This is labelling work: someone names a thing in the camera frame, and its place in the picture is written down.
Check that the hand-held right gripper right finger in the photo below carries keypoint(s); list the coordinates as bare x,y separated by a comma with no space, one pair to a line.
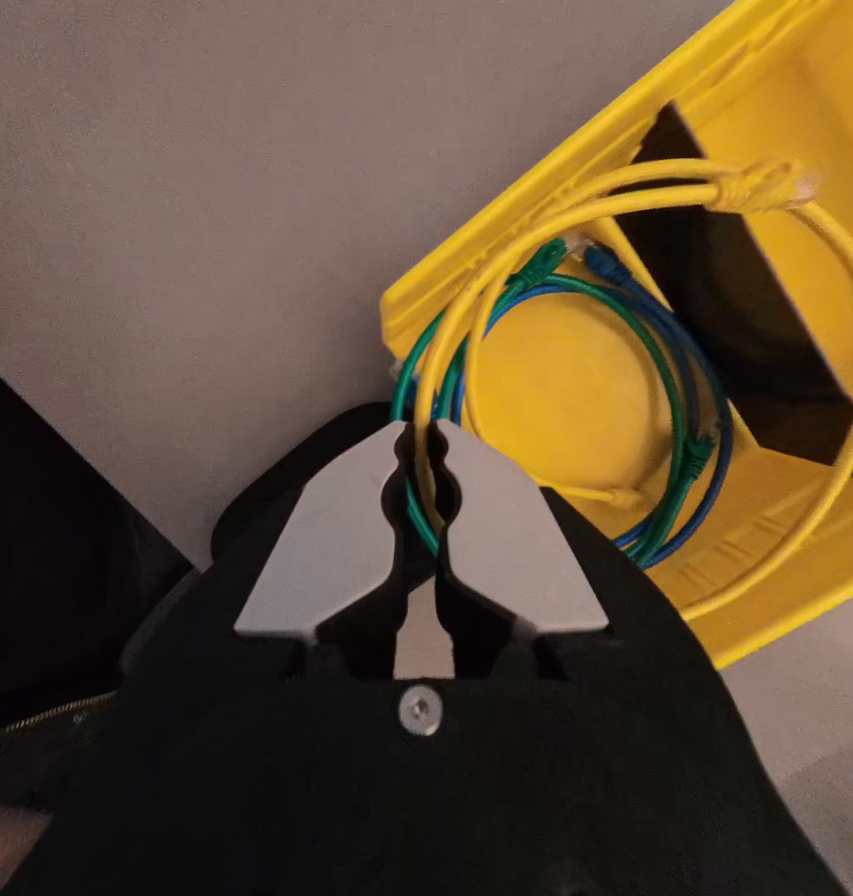
517,553

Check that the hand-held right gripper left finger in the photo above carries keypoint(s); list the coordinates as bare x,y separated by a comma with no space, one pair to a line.
321,553

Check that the yellow plastic bin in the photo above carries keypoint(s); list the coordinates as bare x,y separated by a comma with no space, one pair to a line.
573,392

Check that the person's bare leg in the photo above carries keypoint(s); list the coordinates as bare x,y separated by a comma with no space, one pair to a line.
6,847

